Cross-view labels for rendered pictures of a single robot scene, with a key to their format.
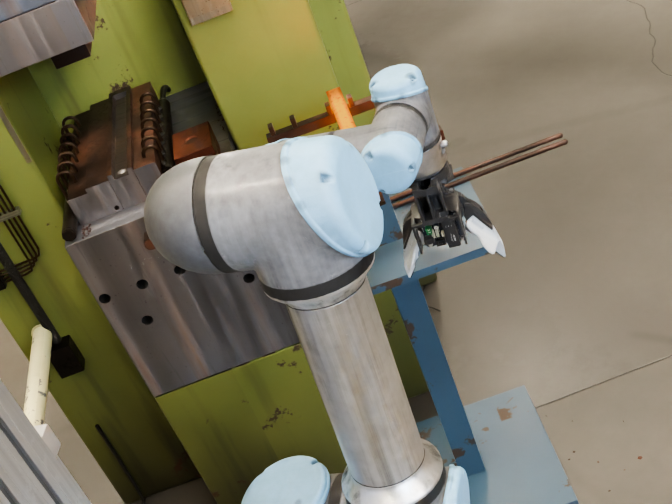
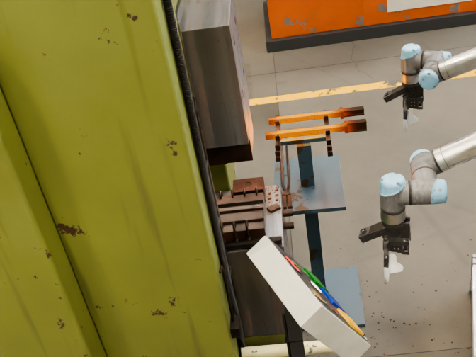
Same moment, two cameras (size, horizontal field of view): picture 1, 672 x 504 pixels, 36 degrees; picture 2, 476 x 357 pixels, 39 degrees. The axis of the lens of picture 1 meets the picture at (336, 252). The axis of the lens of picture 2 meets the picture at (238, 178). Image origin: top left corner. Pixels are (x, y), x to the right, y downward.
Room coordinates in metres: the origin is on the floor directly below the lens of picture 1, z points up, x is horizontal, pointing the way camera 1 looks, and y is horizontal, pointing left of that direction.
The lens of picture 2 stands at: (1.81, 2.32, 2.48)
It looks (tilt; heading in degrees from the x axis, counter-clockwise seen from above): 35 degrees down; 275
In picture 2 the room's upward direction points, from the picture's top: 10 degrees counter-clockwise
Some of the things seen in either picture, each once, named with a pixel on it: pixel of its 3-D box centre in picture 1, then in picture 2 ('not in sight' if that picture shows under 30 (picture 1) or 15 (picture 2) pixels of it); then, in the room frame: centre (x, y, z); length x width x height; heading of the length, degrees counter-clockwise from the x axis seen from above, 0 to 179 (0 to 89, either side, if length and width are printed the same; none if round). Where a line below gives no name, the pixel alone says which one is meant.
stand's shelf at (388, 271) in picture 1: (388, 238); (307, 183); (1.72, -0.11, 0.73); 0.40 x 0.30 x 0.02; 86
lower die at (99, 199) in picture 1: (117, 147); (208, 222); (2.12, 0.37, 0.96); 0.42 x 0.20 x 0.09; 178
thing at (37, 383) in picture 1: (36, 393); (304, 348); (1.83, 0.72, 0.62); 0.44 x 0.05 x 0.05; 178
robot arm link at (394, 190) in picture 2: not in sight; (393, 193); (1.50, 0.70, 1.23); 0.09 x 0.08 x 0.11; 172
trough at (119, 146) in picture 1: (120, 130); (207, 210); (2.11, 0.34, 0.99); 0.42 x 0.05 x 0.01; 178
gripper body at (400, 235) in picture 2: not in sight; (395, 234); (1.49, 0.70, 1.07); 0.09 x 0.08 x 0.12; 164
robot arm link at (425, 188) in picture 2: not in sight; (426, 188); (1.40, 0.70, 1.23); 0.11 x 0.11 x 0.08; 82
